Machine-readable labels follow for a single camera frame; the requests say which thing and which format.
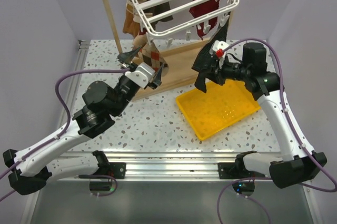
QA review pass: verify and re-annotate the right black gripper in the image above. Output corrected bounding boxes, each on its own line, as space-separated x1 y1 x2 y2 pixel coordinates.
201 54 251 86

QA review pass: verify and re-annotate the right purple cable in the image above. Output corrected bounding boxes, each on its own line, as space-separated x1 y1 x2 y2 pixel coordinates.
212 38 337 224

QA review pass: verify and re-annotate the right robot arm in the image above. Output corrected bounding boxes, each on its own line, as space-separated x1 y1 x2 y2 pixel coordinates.
208 41 327 188

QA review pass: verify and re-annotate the black striped underwear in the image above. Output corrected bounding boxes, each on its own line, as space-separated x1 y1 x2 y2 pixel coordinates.
192 14 230 93

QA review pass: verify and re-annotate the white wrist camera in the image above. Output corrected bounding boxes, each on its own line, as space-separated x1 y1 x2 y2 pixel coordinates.
125 62 155 89
210 40 229 58

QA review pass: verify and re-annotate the tan brown underwear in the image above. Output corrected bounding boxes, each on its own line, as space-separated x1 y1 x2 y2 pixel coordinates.
122 0 140 38

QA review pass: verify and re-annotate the dark red lace underwear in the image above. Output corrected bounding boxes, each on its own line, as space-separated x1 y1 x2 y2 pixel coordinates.
189 0 220 39

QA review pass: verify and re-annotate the white plastic clip hanger frame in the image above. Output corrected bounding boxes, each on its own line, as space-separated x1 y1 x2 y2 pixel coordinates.
130 0 240 42

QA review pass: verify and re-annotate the purple cable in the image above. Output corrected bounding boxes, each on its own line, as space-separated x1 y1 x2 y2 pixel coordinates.
0 68 132 203
212 38 337 224

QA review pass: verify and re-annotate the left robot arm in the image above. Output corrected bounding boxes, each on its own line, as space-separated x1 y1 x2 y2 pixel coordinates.
1 47 165 198

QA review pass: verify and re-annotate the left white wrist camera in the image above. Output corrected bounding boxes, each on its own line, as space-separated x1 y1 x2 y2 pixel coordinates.
125 62 155 89

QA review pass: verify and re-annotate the yellow plastic tray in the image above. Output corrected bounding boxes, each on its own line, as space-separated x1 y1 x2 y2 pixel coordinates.
175 80 261 140

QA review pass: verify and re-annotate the argyle patterned underwear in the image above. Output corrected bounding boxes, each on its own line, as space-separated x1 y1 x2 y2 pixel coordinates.
132 31 169 76

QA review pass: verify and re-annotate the wooden hanger rack stand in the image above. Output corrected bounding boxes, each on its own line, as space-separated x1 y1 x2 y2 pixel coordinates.
95 0 247 102

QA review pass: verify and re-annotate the left aluminium side rail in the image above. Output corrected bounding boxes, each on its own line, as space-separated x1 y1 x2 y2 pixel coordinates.
56 40 90 134

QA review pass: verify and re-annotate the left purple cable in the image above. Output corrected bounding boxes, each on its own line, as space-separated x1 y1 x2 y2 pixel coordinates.
0 68 132 203

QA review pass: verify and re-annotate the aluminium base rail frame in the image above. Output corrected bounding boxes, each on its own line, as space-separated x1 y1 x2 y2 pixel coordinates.
33 151 313 182

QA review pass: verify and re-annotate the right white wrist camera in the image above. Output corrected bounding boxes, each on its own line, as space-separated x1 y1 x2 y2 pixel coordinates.
210 40 229 58

